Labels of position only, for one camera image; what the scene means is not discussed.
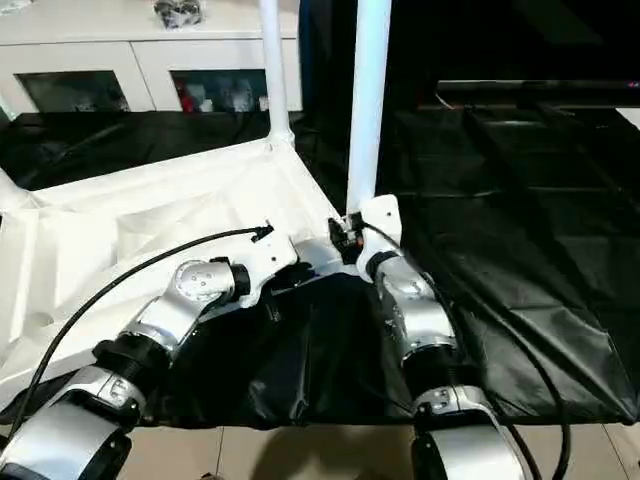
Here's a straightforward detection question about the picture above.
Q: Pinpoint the white plastic table leg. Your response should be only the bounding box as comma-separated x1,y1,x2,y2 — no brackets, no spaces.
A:
258,0,296,149
0,167,34,211
344,0,394,219

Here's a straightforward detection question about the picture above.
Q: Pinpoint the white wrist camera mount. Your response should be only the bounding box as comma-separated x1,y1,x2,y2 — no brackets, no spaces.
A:
354,193,403,279
239,224,300,307

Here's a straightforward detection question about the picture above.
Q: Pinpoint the black mat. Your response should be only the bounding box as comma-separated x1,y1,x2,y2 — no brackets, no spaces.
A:
0,107,640,429

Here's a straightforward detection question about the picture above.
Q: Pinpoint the black left wrist camera cable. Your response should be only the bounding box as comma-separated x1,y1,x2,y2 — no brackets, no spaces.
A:
0,222,275,426

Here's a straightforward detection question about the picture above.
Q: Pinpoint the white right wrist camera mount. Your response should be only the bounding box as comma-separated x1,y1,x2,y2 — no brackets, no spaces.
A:
354,193,403,279

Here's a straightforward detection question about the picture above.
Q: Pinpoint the white plastic table top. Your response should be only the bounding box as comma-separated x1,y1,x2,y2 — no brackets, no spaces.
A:
0,139,351,389

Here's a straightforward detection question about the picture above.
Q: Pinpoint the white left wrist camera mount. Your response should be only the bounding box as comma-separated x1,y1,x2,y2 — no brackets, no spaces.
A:
239,224,300,307

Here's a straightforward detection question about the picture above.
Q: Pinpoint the black box with beige label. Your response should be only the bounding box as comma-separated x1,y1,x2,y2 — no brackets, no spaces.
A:
299,0,441,119

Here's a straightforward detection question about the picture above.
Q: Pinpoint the white cabinet with glass doors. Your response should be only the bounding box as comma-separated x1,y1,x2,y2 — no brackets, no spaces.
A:
0,0,304,115

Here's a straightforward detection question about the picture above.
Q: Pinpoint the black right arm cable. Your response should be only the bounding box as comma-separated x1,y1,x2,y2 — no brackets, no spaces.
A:
494,419,544,480

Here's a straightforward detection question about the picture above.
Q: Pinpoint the black television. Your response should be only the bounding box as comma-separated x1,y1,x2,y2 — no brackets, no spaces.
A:
437,0,640,109

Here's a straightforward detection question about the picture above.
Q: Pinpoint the clear bag on cabinet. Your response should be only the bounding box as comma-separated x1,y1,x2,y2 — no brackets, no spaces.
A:
153,0,205,29

